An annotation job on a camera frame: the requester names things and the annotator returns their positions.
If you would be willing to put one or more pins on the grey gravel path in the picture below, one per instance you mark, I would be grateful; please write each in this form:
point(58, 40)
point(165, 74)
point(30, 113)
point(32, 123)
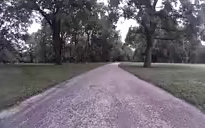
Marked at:
point(106, 100)

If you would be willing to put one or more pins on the wood of trees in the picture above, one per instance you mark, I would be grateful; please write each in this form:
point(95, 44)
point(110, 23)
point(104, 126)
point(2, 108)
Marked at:
point(90, 43)

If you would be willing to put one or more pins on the grass lawn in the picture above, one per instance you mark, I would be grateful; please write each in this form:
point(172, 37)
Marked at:
point(183, 80)
point(26, 80)

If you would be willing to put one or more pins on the large tree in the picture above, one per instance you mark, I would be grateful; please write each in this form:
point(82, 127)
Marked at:
point(147, 53)
point(57, 50)

